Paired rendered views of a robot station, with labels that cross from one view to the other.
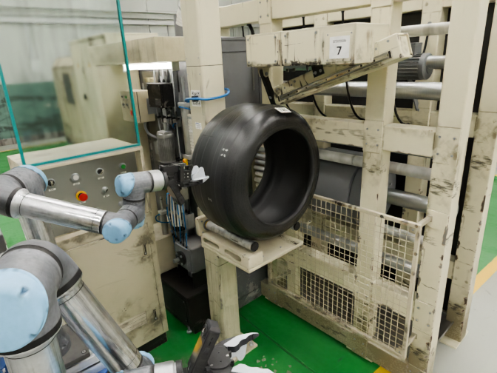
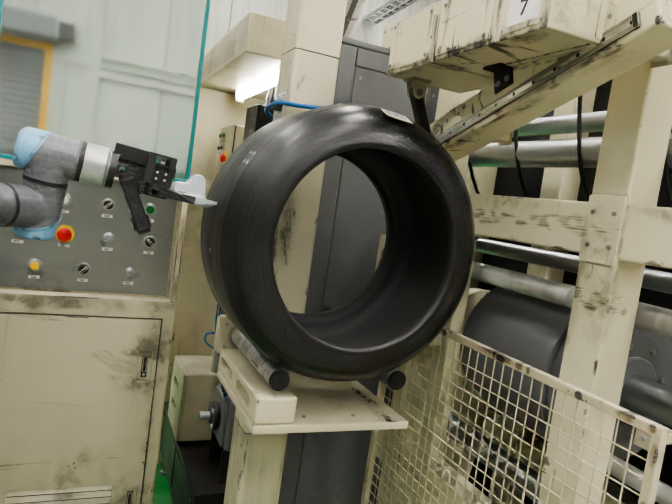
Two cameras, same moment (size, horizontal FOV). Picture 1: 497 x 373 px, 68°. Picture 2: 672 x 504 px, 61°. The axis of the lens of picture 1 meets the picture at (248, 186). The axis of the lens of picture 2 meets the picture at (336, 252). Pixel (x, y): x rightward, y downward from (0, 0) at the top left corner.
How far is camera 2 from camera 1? 0.68 m
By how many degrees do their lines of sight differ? 22
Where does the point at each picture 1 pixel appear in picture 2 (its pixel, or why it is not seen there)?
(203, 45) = (308, 15)
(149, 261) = (145, 392)
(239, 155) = (271, 163)
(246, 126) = (306, 119)
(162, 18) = not seen: hidden behind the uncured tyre
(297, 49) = (460, 23)
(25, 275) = not seen: outside the picture
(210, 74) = (310, 67)
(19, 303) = not seen: outside the picture
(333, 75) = (526, 84)
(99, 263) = (53, 359)
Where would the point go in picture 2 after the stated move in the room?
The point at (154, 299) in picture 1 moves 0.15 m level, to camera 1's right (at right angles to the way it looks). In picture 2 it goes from (135, 470) to (176, 483)
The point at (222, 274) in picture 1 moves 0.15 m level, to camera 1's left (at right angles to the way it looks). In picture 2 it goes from (251, 455) to (204, 441)
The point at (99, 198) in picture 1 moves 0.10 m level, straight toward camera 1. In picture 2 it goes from (94, 249) to (82, 253)
